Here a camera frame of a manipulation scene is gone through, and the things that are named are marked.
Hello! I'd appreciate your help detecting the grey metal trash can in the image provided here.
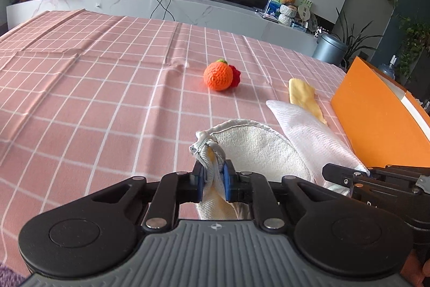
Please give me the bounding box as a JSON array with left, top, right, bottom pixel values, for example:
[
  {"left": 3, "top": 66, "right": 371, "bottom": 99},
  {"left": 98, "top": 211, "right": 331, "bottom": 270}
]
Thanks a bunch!
[{"left": 313, "top": 33, "right": 348, "bottom": 66}]

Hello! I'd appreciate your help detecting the white marble TV console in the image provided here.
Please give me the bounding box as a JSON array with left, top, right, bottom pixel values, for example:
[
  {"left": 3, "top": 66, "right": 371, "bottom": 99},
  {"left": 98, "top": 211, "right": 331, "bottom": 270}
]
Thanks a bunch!
[{"left": 6, "top": 0, "right": 316, "bottom": 57}]

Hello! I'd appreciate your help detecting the white knitted cloth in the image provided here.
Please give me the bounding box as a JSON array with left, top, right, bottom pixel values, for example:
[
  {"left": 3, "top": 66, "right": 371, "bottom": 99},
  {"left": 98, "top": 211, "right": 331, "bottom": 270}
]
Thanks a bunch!
[{"left": 189, "top": 119, "right": 316, "bottom": 220}]

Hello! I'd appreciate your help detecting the orange crocheted toy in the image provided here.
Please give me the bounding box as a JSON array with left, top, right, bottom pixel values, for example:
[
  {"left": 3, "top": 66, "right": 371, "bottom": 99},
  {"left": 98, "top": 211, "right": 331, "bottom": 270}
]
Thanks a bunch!
[{"left": 203, "top": 59, "right": 241, "bottom": 92}]

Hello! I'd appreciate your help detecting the black power cable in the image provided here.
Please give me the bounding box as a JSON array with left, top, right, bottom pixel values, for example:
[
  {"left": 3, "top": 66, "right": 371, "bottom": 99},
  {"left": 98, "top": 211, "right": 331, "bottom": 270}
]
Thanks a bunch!
[{"left": 149, "top": 0, "right": 176, "bottom": 21}]

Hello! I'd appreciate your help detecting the yellow cloth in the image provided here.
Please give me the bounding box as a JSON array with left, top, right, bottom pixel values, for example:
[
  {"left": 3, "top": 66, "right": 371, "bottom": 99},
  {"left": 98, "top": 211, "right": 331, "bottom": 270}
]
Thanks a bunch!
[{"left": 289, "top": 78, "right": 328, "bottom": 125}]

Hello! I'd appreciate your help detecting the orange storage box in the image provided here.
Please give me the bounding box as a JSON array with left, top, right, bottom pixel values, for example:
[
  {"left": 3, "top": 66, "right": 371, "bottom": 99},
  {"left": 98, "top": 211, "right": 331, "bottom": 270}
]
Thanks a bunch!
[{"left": 331, "top": 58, "right": 429, "bottom": 168}]

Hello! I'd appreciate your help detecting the potted long-leaf plant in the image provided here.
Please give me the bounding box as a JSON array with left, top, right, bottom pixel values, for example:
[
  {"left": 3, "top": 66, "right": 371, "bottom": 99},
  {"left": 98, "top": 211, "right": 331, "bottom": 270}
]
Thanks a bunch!
[{"left": 333, "top": 9, "right": 382, "bottom": 69}]

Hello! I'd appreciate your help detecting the pink checkered tablecloth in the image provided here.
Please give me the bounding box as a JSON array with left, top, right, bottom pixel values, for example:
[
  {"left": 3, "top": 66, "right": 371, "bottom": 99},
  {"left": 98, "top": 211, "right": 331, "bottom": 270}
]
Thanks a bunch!
[{"left": 1, "top": 10, "right": 345, "bottom": 275}]

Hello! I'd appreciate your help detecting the teddy bear on stand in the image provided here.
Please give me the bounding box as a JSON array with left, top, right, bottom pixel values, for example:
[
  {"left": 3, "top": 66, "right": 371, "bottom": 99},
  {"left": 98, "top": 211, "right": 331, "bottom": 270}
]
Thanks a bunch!
[{"left": 278, "top": 0, "right": 297, "bottom": 26}]

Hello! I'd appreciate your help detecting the white towel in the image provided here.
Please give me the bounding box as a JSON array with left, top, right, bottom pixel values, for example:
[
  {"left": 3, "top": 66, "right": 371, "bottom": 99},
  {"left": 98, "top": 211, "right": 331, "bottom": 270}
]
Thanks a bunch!
[{"left": 266, "top": 100, "right": 370, "bottom": 197}]

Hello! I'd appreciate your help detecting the hanging green vine plant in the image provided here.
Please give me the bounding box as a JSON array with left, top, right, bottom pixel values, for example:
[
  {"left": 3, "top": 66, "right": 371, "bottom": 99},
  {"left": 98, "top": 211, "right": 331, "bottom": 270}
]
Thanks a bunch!
[{"left": 370, "top": 0, "right": 429, "bottom": 82}]

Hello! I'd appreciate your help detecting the blue water jug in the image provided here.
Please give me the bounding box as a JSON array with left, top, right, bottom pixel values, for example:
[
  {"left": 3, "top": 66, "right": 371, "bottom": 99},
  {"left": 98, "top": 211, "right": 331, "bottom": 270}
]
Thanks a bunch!
[{"left": 378, "top": 55, "right": 398, "bottom": 79}]

